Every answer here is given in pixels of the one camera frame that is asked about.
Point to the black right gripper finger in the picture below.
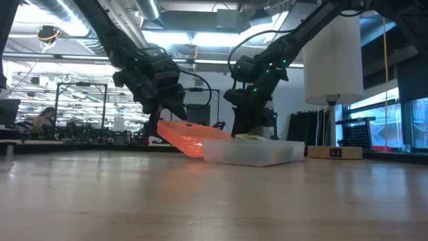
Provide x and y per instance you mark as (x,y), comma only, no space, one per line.
(269,122)
(242,122)

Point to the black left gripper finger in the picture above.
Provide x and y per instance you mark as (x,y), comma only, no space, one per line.
(175,108)
(153,120)

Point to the green yellow crayon box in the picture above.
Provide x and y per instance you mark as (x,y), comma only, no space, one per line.
(249,137)

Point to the orange-lidded clear pencil case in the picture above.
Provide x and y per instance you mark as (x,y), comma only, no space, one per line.
(250,152)

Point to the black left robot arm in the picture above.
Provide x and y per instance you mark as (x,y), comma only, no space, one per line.
(110,37)

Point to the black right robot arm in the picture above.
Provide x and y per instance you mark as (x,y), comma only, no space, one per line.
(301,30)

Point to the black box monitor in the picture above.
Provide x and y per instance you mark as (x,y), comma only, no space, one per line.
(198,114)

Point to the black curtain panels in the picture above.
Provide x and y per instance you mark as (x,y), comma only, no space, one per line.
(306,129)

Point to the grey ceiling box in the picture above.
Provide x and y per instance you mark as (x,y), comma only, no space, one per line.
(226,18)

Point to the white shade wooden base lamp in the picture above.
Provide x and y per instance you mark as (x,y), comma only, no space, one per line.
(332,60)

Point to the black perforated rack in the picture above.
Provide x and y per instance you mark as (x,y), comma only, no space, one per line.
(356,132)

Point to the person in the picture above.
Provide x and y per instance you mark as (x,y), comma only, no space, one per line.
(43,117)

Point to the black metal stand frame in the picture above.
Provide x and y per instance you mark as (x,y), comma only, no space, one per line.
(80,84)

